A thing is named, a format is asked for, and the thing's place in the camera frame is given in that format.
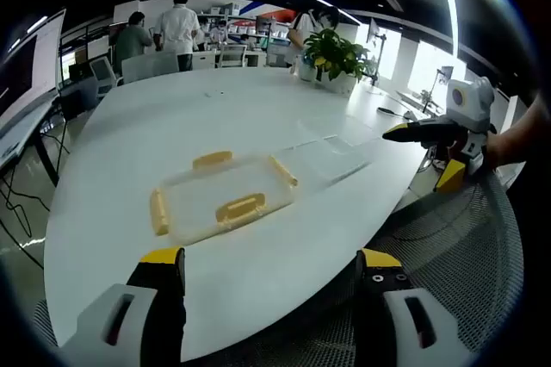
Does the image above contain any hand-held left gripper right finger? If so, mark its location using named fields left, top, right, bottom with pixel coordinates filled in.
left=353, top=248, right=473, bottom=367

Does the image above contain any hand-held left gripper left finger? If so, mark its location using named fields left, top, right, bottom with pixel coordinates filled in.
left=59, top=246, right=189, bottom=367

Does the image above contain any clear plastic buckle container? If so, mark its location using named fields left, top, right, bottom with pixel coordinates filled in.
left=275, top=116, right=375, bottom=185

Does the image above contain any grey mesh office chair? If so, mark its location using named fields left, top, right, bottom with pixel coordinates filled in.
left=240, top=168, right=524, bottom=367

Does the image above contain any black monitor stand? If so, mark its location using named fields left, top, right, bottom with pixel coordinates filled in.
left=366, top=17, right=387, bottom=87

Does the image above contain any potted green plant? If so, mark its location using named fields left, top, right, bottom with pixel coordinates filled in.
left=299, top=28, right=372, bottom=95

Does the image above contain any white office chair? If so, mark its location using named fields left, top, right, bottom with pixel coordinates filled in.
left=89, top=56, right=125, bottom=97
left=216, top=43, right=249, bottom=69
left=121, top=51, right=180, bottom=84

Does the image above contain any grey side desk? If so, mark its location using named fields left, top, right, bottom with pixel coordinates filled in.
left=0, top=95, right=64, bottom=190

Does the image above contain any black floor cable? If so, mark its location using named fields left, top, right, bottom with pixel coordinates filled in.
left=0, top=159, right=46, bottom=271

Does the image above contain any large wall screen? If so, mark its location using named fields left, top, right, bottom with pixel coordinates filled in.
left=0, top=8, right=67, bottom=127

